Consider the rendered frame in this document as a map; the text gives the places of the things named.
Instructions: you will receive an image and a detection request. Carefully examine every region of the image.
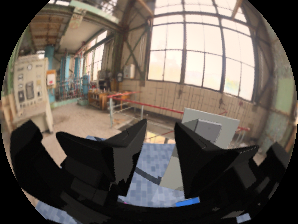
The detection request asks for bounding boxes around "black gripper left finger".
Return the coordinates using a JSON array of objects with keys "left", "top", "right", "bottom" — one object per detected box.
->
[{"left": 56, "top": 119, "right": 148, "bottom": 197}]

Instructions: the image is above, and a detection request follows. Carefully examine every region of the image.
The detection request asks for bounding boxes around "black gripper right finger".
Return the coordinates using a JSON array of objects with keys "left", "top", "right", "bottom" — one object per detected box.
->
[{"left": 174, "top": 123, "right": 259, "bottom": 200}]

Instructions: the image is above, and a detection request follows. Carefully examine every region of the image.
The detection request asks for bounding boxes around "blue square mat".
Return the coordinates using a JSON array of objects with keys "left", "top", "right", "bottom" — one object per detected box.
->
[{"left": 176, "top": 197, "right": 198, "bottom": 206}]

